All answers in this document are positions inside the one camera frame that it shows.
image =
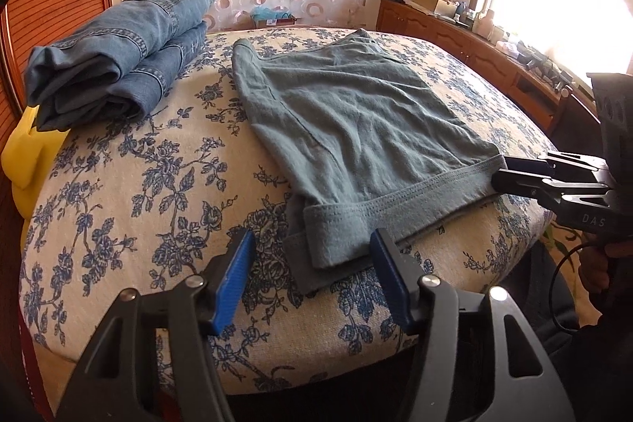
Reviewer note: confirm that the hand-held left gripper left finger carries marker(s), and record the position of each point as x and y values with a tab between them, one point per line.
232	283

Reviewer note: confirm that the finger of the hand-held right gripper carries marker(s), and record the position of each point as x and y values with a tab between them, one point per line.
534	187
554	166

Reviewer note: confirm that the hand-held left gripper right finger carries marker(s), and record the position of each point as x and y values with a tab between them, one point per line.
390	283

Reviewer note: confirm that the green pants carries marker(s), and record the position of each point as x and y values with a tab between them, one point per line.
356	120

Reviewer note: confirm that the person's right hand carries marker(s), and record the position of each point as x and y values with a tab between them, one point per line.
596	266

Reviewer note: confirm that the floral floor rug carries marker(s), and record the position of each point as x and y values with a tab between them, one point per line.
561	236

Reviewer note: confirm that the black devices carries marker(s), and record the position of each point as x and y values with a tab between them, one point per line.
549	68

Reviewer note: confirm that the blue floral bed sheet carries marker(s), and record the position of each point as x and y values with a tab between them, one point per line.
148	184

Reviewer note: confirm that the white plastic container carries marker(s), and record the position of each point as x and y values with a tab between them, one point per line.
487	24

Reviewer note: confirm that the brown wooden cabinet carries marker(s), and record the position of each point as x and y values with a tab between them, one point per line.
445	36

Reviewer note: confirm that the open cardboard box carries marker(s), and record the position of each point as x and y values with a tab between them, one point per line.
428	1

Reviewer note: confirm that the yellow plush toy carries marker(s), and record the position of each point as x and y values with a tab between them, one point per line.
27	150

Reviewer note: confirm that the folded blue jeans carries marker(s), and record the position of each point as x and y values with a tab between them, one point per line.
113	56

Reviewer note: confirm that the cardboard box with label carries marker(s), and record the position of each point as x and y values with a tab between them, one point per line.
277	22

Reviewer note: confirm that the blue plastic bag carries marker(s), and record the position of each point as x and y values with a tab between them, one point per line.
269	12

